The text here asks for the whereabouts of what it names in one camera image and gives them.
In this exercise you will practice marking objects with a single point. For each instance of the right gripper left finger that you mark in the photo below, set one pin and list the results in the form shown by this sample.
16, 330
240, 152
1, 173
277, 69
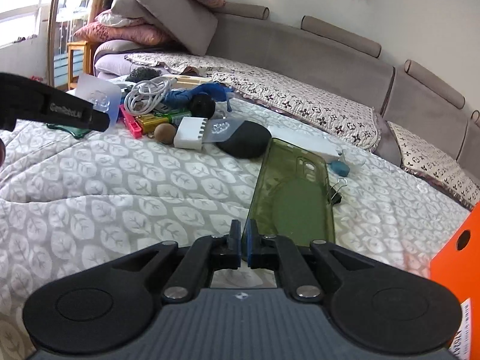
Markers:
106, 307

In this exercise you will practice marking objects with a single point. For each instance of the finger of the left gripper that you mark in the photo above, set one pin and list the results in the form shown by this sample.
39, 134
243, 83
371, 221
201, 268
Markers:
26, 99

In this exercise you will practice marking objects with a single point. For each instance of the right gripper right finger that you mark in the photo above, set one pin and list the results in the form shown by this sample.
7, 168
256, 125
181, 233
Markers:
374, 305

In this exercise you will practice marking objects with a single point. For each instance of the translucent plastic scraper card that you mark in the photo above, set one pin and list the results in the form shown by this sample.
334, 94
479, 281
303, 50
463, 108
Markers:
103, 94

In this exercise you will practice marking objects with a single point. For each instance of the green transparent phone case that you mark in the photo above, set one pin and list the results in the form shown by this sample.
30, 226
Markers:
291, 197

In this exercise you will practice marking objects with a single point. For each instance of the green plastic flat piece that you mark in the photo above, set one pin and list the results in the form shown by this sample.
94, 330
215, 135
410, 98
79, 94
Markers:
77, 133

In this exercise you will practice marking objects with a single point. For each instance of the wooden stool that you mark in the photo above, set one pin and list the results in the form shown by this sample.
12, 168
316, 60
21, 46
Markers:
80, 59

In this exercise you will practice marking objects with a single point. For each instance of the orange storage box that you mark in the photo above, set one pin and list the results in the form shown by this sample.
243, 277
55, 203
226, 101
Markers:
456, 267

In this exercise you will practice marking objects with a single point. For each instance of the leaf patterned quilt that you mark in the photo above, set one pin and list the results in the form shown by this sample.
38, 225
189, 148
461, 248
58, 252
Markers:
69, 204

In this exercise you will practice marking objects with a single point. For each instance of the pink clothespin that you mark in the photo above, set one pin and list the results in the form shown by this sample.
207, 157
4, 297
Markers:
131, 123

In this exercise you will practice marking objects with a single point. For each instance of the white pillow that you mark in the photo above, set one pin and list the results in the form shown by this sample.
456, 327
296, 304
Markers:
109, 19

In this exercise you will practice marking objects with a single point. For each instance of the black binder clip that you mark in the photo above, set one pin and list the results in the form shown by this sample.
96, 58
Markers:
335, 196

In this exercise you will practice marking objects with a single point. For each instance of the black steel wool scrubber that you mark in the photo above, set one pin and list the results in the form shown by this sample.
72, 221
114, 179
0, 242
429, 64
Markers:
139, 74

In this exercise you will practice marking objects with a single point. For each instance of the green yellow candy pack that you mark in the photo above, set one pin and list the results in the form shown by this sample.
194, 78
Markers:
149, 122

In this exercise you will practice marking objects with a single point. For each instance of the pink floral pillow lower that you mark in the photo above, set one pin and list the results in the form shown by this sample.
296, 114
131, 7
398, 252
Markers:
144, 34

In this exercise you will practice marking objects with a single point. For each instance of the teal small eraser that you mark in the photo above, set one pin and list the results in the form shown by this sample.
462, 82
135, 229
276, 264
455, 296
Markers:
340, 168

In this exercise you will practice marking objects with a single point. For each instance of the brown wooden ball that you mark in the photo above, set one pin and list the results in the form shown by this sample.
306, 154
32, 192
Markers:
165, 133

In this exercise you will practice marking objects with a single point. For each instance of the floral sofa cover right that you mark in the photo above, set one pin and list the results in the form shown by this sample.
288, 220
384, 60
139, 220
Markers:
424, 160

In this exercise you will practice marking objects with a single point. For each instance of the floral sofa cover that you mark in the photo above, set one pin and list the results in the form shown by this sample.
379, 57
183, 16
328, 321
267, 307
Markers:
424, 160
331, 113

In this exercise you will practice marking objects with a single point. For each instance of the cream wooden block holder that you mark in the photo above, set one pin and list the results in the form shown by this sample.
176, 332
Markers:
187, 82

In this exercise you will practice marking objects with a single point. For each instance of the grey large cushion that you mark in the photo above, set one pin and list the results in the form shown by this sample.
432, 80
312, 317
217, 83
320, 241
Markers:
186, 21

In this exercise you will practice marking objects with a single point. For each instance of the white comb-edged block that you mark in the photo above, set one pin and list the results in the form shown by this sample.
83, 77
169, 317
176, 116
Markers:
189, 134

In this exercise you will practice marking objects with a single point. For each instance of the black round ball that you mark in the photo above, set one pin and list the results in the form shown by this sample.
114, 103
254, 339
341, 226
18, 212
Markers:
202, 106

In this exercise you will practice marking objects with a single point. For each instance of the floral sofa cover left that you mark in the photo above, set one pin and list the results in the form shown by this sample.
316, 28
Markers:
331, 113

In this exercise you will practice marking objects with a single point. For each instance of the blue rubber glove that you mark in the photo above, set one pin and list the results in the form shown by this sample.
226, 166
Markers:
180, 98

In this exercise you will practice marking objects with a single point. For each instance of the black oval pouch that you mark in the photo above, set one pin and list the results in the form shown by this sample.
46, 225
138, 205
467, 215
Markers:
250, 140

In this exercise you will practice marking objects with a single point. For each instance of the grey sectional sofa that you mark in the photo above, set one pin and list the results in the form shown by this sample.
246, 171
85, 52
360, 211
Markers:
410, 96

